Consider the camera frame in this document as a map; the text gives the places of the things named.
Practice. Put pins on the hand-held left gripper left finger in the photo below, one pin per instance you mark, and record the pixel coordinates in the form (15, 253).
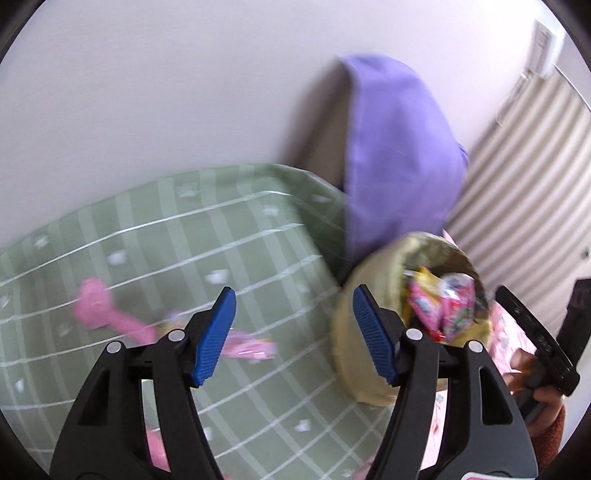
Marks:
(212, 341)

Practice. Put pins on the pink cartoon snack packet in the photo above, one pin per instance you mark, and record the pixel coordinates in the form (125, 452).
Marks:
(450, 304)

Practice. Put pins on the green checked tablecloth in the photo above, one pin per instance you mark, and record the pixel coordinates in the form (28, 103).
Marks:
(161, 240)

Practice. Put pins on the person's right hand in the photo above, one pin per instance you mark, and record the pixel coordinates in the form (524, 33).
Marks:
(551, 408)

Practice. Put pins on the yellow dark snack wrapper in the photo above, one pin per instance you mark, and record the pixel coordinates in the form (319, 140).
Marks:
(421, 282)

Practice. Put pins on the yellow bag-lined trash bin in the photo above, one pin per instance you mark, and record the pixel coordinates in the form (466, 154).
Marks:
(351, 332)

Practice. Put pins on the person's right forearm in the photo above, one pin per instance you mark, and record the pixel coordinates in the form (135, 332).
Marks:
(549, 443)

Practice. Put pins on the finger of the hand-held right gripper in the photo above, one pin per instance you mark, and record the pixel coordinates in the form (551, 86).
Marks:
(579, 318)
(540, 341)

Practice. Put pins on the beige headboard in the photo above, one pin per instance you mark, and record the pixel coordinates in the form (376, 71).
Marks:
(323, 134)

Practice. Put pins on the white air conditioner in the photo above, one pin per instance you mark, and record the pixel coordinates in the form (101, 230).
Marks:
(547, 46)

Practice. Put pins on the purple cloth cover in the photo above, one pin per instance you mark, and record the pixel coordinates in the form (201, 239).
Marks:
(397, 161)

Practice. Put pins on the pink caterpillar toy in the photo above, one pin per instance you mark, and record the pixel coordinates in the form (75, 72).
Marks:
(99, 300)

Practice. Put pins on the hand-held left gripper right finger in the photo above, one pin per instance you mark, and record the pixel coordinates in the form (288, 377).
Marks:
(374, 337)

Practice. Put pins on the striped curtain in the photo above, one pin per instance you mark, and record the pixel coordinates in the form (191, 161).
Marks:
(521, 175)

